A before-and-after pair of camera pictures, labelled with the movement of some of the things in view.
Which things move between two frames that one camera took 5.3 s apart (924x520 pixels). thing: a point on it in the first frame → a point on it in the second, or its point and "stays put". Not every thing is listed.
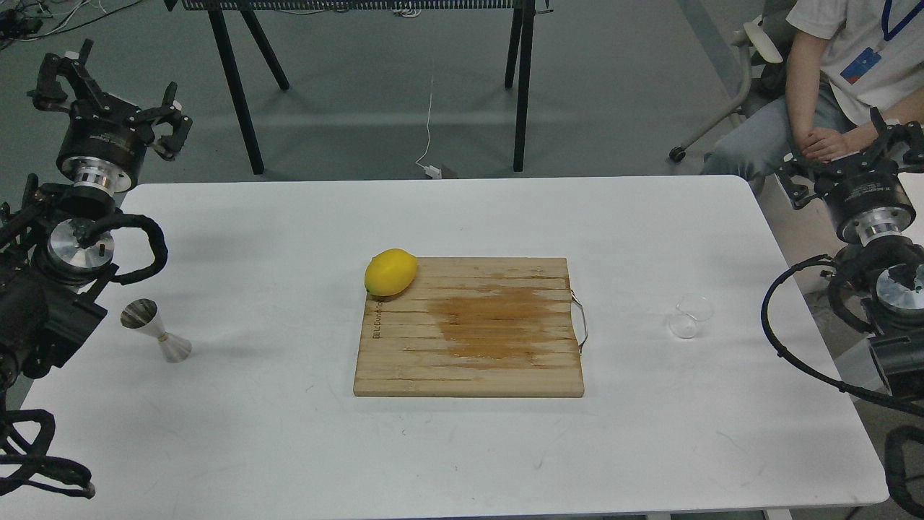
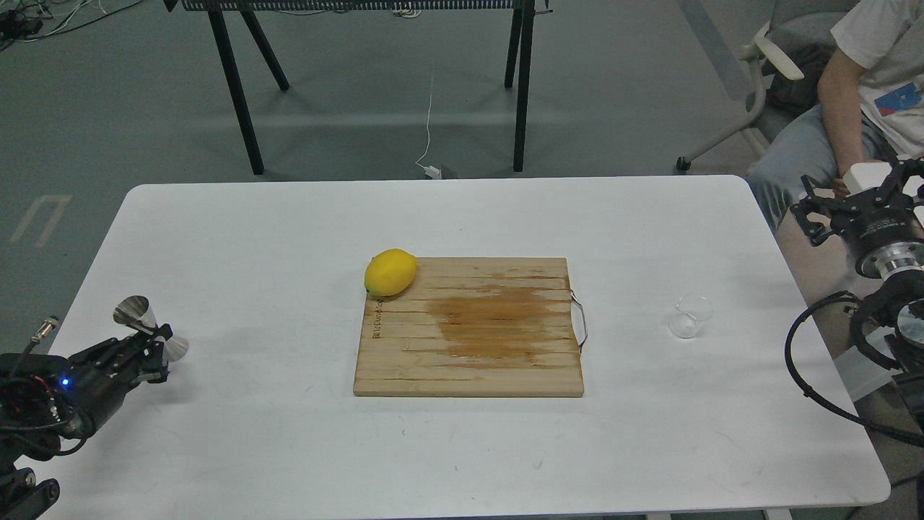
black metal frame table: x=517 y=65 stays put
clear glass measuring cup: x=690 y=310 stays put
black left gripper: x=104 y=144 → x=93 y=384
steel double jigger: x=142 y=315 stays put
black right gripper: x=865 y=196 → x=866 y=222
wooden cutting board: x=473 y=327 stays put
